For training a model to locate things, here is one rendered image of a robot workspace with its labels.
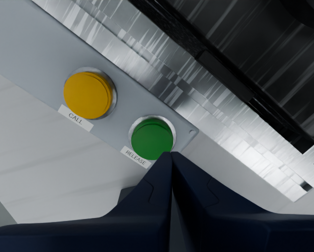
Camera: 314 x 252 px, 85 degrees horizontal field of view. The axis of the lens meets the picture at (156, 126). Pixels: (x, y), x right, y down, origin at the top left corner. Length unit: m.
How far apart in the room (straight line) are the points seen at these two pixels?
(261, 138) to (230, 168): 0.15
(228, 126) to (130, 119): 0.10
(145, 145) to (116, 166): 0.16
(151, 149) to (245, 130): 0.09
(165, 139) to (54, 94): 0.11
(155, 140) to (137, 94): 0.05
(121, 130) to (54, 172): 0.21
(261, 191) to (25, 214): 0.46
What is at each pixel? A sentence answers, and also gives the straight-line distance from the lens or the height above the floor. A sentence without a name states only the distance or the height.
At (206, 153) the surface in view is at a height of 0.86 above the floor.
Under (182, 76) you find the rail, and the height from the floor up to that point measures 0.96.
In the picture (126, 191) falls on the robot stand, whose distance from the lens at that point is 0.33.
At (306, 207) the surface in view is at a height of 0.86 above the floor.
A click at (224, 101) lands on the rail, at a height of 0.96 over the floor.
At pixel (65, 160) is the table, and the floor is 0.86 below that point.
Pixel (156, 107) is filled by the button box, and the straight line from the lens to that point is 0.16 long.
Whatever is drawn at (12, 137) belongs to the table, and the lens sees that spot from 0.37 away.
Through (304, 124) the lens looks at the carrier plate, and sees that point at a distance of 0.21.
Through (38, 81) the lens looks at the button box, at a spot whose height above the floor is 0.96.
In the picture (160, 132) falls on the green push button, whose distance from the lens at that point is 0.16.
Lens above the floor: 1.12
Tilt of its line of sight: 70 degrees down
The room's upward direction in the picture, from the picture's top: 179 degrees clockwise
